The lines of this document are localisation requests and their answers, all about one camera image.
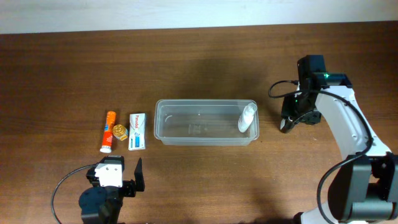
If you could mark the small gold-lid balm jar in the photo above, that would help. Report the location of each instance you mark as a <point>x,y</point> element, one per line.
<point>120,132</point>

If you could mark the white Panadol box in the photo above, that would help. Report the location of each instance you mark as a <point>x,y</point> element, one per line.
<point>137,129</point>

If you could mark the orange tablet tube white cap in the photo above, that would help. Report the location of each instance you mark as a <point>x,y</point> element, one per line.
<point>108,132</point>

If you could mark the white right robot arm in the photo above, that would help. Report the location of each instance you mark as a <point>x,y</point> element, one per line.
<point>362,188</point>

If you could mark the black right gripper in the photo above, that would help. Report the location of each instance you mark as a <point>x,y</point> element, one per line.
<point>302,117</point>

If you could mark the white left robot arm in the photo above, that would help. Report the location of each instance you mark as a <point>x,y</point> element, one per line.
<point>102,203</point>

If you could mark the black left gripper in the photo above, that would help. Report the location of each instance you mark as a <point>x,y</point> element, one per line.
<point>128,188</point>

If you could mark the clear plastic container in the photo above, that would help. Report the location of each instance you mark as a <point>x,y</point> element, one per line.
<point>183,122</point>

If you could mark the white spray bottle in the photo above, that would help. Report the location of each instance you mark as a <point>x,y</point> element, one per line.
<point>247,117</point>

